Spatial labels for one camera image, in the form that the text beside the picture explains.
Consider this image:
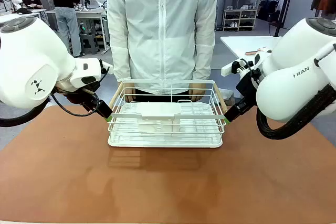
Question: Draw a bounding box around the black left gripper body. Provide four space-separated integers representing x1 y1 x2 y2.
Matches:
56 81 106 112

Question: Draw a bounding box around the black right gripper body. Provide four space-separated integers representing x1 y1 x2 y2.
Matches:
235 70 261 104

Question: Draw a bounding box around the pink handled lint roller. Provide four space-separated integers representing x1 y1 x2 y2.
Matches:
245 47 271 56

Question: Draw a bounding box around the person's right hand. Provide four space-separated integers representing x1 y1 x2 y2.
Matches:
123 87 137 103

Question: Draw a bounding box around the person's left hand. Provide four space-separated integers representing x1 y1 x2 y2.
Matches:
188 83 207 102

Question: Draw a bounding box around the white side table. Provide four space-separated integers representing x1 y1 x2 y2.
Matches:
220 35 284 60

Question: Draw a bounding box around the grey plastic stool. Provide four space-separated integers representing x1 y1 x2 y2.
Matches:
78 33 100 55

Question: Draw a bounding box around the white shoe rack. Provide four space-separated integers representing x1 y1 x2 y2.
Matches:
222 8 259 32

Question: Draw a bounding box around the white plastic drip tray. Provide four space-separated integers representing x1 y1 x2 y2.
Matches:
107 129 224 148

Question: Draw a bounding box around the black bag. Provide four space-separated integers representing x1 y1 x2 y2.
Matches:
258 0 280 23

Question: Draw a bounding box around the white background workbench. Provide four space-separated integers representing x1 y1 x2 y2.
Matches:
46 8 110 51

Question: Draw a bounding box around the bystander in black and jeans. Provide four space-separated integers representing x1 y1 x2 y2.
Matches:
46 0 82 58

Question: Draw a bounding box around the black stand pole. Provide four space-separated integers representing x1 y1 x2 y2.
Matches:
274 0 298 38

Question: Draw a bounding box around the person in white jacket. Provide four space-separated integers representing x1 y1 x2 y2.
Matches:
106 0 218 96

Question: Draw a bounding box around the thin black left wrist cable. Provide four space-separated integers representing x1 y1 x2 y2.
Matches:
50 66 110 118

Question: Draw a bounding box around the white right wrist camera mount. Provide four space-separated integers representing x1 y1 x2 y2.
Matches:
221 55 257 78

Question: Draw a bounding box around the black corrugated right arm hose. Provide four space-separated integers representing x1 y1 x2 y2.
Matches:
256 83 336 141

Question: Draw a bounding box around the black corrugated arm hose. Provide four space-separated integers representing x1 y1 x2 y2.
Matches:
0 94 53 127
256 83 336 141

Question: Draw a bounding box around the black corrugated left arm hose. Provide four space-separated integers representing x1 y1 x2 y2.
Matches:
0 94 53 127

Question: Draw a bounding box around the white wire dish rack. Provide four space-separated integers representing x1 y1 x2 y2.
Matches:
107 79 229 148

